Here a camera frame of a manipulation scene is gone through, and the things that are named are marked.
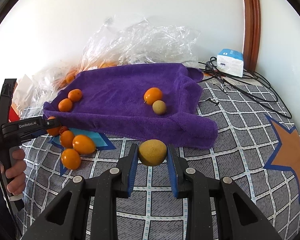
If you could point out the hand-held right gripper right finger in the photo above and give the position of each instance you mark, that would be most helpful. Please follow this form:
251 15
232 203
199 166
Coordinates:
173 172

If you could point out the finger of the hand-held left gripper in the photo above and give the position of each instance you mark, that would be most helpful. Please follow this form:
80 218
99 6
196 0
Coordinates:
52 123

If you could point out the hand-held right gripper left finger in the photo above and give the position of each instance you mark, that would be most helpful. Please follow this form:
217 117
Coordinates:
132 170

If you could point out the small orange mandarin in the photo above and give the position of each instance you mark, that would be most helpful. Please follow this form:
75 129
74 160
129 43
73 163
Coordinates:
67 138
65 105
53 131
75 95

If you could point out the small red tomato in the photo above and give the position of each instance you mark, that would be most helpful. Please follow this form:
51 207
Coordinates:
63 129

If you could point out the tan longan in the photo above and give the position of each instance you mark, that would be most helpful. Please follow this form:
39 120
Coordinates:
152 156
159 107

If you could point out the oval orange kumquat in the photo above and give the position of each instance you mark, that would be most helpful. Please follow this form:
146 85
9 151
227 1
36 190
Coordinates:
70 158
153 95
83 143

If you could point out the purple towel covered tray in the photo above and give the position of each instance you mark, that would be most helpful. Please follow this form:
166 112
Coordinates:
115 100

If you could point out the person's left forearm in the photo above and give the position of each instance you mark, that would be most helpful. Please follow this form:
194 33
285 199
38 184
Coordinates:
0 212

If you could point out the person's left hand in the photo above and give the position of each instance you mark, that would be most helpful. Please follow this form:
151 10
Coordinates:
17 180

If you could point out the small clear plastic bag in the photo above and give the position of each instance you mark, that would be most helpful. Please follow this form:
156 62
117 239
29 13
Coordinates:
47 85

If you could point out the white plastic bag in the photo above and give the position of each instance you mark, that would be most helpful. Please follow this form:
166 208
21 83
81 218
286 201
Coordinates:
25 87

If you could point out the pile of bagged mandarins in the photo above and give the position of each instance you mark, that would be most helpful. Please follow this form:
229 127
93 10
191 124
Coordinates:
70 78

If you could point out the grey checked tablecloth with stars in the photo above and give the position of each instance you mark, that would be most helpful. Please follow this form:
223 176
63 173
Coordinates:
240 142

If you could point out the white and blue charger box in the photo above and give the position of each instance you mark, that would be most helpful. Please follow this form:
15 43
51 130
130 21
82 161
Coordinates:
230 63

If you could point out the large clear plastic bag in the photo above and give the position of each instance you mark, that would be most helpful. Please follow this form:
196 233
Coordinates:
145 42

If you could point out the brown wooden door frame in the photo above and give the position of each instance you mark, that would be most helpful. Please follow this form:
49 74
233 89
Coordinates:
251 17

